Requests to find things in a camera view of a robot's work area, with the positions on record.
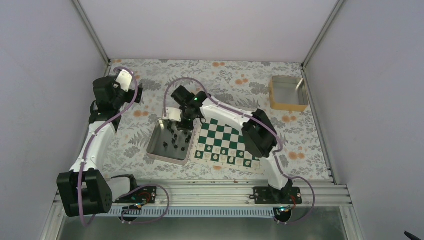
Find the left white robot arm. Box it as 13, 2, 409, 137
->
56, 70, 143, 217

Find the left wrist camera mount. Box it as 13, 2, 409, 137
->
115, 70, 133, 92

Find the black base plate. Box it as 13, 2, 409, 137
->
249, 186, 303, 205
114, 186, 157, 205

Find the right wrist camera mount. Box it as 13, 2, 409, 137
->
162, 107, 182, 122

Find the right aluminium corner post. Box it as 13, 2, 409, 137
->
302, 0, 346, 68

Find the green white chessboard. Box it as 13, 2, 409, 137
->
191, 118, 264, 174

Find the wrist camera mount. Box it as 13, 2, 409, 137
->
162, 107, 182, 122
115, 70, 133, 92

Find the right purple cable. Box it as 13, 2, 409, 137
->
162, 77, 316, 226

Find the floral tablecloth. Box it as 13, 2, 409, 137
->
102, 59, 330, 187

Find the yellow metal tray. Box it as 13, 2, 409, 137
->
269, 75, 309, 112

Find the aluminium corner post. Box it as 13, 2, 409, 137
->
71, 0, 111, 66
302, 0, 346, 68

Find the pink metal tray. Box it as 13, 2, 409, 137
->
146, 119, 195, 166

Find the left aluminium corner post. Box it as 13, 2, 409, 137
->
71, 0, 111, 66

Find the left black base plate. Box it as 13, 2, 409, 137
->
114, 186, 157, 205

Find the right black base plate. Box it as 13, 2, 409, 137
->
249, 186, 303, 205

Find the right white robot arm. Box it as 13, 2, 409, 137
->
162, 86, 293, 204

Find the aluminium rail frame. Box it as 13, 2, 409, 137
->
41, 180, 363, 240

